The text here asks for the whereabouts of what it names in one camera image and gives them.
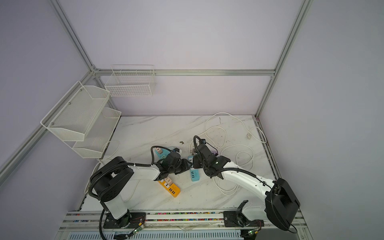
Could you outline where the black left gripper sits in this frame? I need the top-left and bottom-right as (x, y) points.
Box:
(169, 159), (193, 176)

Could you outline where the blue rectangular power strip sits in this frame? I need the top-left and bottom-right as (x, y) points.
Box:
(188, 156), (200, 182)

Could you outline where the orange power strip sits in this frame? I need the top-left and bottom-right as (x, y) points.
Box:
(159, 180), (181, 198)

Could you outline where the teal triangular power strip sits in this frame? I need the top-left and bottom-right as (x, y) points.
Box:
(155, 147), (175, 159)

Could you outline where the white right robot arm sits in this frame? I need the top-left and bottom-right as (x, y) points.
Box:
(194, 143), (301, 233)

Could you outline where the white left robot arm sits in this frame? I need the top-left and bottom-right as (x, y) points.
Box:
(87, 149), (193, 220)

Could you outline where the small white mesh shelf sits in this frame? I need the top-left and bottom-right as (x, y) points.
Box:
(72, 108), (121, 159)

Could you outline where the large white mesh shelf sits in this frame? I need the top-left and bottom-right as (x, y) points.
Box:
(41, 81), (111, 142)

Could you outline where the white cable of purple strip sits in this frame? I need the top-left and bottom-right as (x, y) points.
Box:
(211, 143), (256, 196)

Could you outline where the black corrugated cable hose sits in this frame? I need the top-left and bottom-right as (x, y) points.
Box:
(87, 145), (173, 240)

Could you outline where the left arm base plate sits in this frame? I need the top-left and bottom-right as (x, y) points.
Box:
(103, 212), (147, 229)

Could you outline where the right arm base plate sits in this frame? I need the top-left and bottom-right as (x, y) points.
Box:
(223, 211), (265, 228)

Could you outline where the white wire basket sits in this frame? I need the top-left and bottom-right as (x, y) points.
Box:
(105, 65), (157, 97)

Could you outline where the aluminium front rail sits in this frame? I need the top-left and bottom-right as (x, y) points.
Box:
(58, 208), (308, 232)

